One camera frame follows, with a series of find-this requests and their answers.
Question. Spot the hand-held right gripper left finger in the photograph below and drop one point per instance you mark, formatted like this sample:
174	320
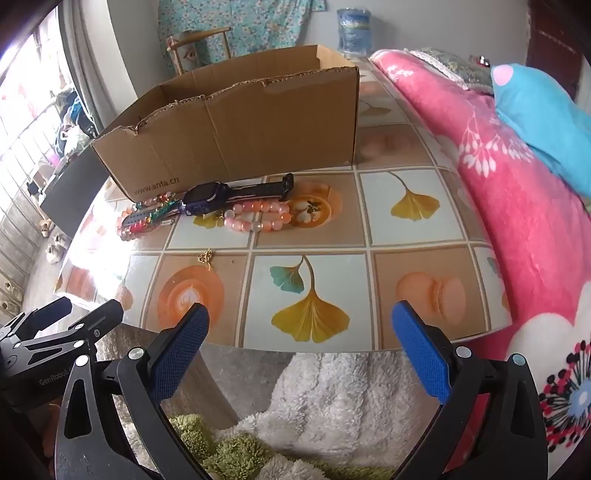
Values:
180	350

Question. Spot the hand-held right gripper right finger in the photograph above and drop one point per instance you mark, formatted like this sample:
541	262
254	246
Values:
422	353

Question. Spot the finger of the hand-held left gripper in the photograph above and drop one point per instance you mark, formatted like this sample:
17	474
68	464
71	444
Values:
46	314
104	318

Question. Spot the bronze butterfly pendant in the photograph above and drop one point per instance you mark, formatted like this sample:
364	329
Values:
314	206

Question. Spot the cardboard box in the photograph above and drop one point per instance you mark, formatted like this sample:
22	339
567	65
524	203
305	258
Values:
231	134

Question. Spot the pair of pale shoes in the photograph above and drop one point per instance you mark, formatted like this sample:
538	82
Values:
56	247

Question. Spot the metal window railing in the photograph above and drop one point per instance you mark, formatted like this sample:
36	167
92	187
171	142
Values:
18	221

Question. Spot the white fluffy robe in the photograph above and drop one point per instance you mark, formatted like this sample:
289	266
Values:
332	406

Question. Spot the dark cabinet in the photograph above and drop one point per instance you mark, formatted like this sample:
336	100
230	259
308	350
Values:
69	194

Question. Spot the pink floral blanket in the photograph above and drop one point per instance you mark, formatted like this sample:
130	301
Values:
508	207

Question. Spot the pile of clothes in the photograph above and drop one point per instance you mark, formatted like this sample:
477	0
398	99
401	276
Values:
74	120

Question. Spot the grey curtain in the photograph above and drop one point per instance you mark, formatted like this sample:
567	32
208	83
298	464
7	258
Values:
97	55

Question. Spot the blue plush pillow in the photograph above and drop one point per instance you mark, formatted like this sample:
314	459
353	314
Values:
540	110

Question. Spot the grey lace-trimmed pillow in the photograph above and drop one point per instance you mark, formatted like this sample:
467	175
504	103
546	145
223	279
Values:
452	67

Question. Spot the wooden chair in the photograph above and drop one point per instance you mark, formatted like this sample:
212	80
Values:
198	38

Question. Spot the brown door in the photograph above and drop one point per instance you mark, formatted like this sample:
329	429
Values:
551	46

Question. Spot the teal floral wall cloth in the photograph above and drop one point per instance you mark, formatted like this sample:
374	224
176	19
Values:
258	32

